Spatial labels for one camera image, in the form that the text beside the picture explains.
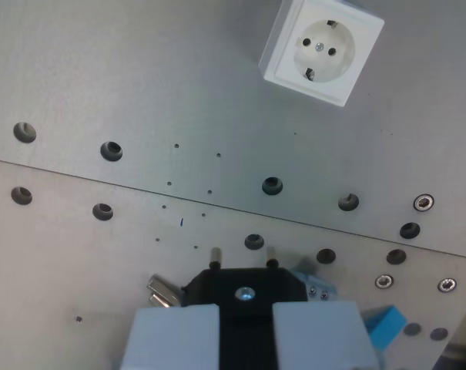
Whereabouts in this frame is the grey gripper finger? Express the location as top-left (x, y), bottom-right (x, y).
top-left (119, 304), bottom-right (222, 370)
top-left (272, 301), bottom-right (381, 370)

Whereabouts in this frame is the black two-pin plug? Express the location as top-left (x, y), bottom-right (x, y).
top-left (180, 246), bottom-right (309, 370)

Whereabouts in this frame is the silver metal clip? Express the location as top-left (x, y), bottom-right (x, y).
top-left (146, 274), bottom-right (181, 308)

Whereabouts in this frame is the blue plastic block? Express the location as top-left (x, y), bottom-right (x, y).
top-left (363, 304), bottom-right (408, 352)

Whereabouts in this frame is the light blue plastic bracket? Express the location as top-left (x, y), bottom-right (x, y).
top-left (289, 258), bottom-right (338, 305)

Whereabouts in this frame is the white wall socket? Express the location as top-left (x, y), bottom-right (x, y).
top-left (257, 0), bottom-right (386, 109)

